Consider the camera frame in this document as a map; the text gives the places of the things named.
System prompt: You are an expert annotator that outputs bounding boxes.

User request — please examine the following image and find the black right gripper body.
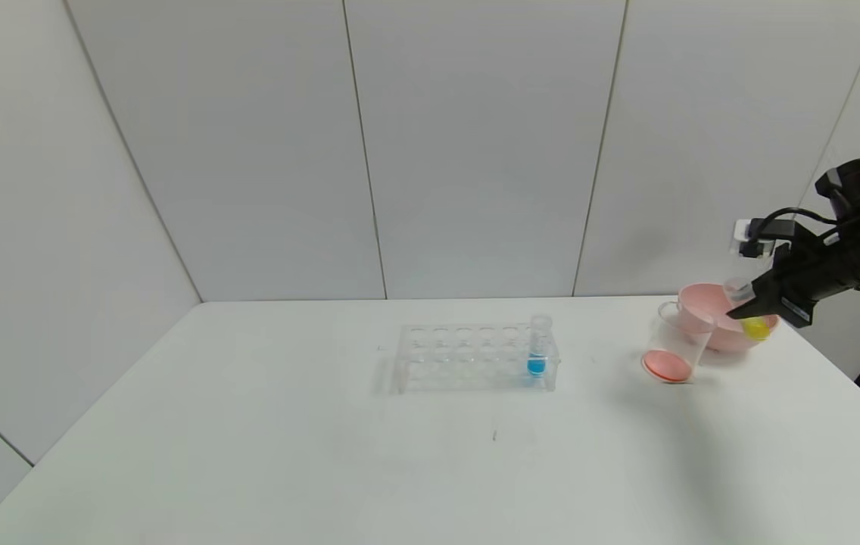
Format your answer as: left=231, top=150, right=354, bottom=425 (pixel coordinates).
left=772, top=241, right=860, bottom=329

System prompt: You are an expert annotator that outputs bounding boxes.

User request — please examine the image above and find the test tube with yellow pigment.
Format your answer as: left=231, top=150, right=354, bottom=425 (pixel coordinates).
left=723, top=277, right=774, bottom=342

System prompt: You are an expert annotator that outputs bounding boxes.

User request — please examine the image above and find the clear glass beaker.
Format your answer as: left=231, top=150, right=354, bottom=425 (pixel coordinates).
left=641, top=302, right=713, bottom=385

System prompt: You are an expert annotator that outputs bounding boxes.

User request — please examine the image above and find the test tube with blue pigment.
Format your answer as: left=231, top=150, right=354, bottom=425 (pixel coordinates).
left=527, top=315, right=553, bottom=378

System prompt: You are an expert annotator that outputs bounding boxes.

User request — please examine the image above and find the clear plastic test tube rack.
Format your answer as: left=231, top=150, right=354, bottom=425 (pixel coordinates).
left=394, top=323, right=560, bottom=395

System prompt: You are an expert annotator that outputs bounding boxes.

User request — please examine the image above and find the pink bowl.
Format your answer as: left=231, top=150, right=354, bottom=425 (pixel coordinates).
left=675, top=283, right=781, bottom=354

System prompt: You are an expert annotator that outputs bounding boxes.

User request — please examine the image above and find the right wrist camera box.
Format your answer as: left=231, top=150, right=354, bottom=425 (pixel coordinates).
left=732, top=217, right=780, bottom=260

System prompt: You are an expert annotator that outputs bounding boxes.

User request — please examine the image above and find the black camera cable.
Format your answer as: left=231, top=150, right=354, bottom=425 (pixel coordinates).
left=749, top=207, right=845, bottom=237

